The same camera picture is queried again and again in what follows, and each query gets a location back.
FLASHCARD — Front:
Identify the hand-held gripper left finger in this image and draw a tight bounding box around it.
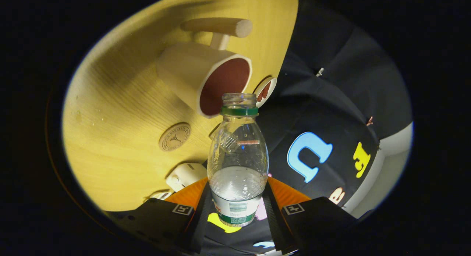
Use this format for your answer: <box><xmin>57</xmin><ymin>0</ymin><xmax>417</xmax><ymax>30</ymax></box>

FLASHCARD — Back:
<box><xmin>105</xmin><ymin>177</ymin><xmax>213</xmax><ymax>256</ymax></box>

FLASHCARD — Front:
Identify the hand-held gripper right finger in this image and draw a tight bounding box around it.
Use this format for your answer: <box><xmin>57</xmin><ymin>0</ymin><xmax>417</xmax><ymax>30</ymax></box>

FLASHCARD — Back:
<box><xmin>261</xmin><ymin>177</ymin><xmax>357</xmax><ymax>256</ymax></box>

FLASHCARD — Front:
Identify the clear juice bottle green label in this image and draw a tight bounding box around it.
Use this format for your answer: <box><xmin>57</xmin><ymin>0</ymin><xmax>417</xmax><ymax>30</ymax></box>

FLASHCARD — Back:
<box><xmin>207</xmin><ymin>93</ymin><xmax>270</xmax><ymax>227</ymax></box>

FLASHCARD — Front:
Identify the round wooden coaster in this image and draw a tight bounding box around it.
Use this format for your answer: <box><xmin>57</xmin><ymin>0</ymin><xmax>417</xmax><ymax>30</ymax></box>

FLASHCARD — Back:
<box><xmin>159</xmin><ymin>122</ymin><xmax>192</xmax><ymax>152</ymax></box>

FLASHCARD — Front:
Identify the cream cup wooden handle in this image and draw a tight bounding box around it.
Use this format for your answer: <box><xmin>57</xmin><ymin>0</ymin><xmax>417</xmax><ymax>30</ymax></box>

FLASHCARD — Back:
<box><xmin>155</xmin><ymin>18</ymin><xmax>254</xmax><ymax>119</ymax></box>

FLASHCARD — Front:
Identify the white divided dish with beans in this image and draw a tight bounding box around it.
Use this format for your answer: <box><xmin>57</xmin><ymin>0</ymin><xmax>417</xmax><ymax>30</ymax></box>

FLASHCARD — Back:
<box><xmin>149</xmin><ymin>190</ymin><xmax>174</xmax><ymax>201</ymax></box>

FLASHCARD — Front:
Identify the white toaster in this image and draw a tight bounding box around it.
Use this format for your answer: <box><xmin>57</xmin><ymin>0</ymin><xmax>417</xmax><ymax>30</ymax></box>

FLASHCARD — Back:
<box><xmin>166</xmin><ymin>163</ymin><xmax>208</xmax><ymax>192</ymax></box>

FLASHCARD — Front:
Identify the dark red meat slice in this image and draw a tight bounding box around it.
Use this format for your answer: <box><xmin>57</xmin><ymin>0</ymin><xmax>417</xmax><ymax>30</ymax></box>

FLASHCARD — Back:
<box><xmin>257</xmin><ymin>82</ymin><xmax>272</xmax><ymax>103</ymax></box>

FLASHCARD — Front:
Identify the black backdrop cloth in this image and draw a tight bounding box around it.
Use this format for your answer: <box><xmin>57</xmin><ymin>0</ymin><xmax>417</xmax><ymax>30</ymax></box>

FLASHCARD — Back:
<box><xmin>199</xmin><ymin>0</ymin><xmax>412</xmax><ymax>256</ymax></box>

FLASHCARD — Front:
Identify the wooden table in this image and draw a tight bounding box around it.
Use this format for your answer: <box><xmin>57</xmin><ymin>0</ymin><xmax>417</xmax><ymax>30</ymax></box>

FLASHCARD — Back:
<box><xmin>62</xmin><ymin>0</ymin><xmax>299</xmax><ymax>212</ymax></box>

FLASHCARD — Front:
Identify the small white round plate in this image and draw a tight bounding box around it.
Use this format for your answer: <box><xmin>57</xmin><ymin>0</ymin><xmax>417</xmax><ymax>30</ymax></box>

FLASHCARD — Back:
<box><xmin>254</xmin><ymin>77</ymin><xmax>277</xmax><ymax>108</ymax></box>

